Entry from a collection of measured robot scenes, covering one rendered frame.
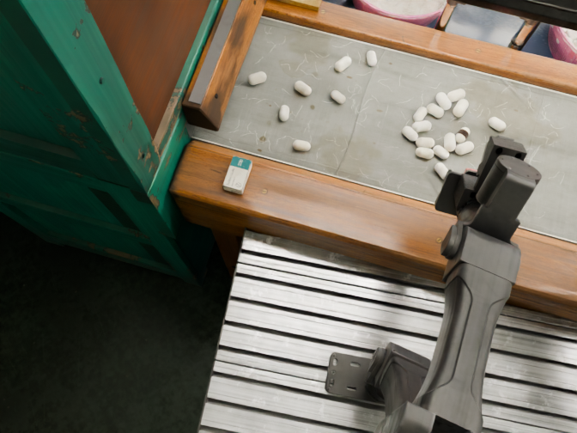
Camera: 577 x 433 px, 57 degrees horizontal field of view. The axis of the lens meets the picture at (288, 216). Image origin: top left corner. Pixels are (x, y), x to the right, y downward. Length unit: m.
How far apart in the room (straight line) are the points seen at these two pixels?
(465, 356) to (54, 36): 0.51
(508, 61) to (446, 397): 0.75
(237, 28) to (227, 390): 0.64
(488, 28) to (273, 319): 0.78
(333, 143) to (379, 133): 0.09
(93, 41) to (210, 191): 0.41
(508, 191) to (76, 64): 0.50
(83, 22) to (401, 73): 0.68
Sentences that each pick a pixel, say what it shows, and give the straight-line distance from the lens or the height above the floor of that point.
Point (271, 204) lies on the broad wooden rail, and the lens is 0.93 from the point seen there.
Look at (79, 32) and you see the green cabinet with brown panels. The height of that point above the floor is 1.19.
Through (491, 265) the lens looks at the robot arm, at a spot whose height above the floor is 1.05.
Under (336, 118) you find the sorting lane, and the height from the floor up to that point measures 0.74.
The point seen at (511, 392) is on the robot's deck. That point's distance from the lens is 1.05.
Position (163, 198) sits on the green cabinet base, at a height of 0.76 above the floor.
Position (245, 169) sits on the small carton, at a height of 0.78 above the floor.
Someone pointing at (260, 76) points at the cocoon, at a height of 0.76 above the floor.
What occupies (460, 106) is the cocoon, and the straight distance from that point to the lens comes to 1.07.
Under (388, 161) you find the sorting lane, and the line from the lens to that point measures 1.01.
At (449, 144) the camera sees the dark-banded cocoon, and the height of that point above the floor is 0.76.
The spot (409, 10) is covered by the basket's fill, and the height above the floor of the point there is 0.73.
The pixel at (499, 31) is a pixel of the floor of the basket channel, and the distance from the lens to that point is 1.31.
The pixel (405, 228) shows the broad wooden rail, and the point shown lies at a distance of 0.94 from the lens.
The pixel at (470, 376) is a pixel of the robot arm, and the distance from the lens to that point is 0.59.
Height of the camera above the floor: 1.64
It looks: 72 degrees down
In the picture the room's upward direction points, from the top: 3 degrees clockwise
